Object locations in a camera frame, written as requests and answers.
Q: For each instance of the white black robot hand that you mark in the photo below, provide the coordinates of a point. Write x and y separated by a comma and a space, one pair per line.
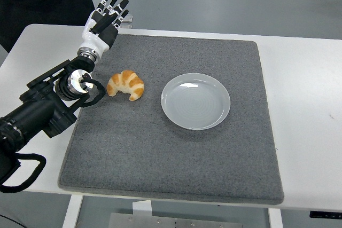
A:
92, 39

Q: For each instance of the golden croissant bread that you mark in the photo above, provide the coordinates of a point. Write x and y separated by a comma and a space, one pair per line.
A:
131, 81

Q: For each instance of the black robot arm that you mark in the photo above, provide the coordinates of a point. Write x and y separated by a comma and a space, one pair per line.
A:
32, 110

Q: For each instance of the small silver floor plate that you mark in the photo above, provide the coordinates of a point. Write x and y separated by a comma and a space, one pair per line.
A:
130, 19

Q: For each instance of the round white plate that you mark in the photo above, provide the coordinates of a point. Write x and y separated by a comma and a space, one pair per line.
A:
196, 102

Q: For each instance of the grey metal plate with screws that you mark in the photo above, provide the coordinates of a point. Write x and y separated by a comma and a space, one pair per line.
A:
160, 221

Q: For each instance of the grey felt mat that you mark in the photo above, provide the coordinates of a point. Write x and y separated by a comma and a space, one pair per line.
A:
160, 158

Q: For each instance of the white table leg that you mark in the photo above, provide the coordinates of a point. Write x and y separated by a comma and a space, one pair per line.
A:
72, 212
275, 218

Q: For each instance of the white table column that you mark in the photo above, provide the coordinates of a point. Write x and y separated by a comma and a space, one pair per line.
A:
141, 208

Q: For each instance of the black table control panel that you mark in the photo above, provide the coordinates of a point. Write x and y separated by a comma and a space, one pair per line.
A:
326, 214

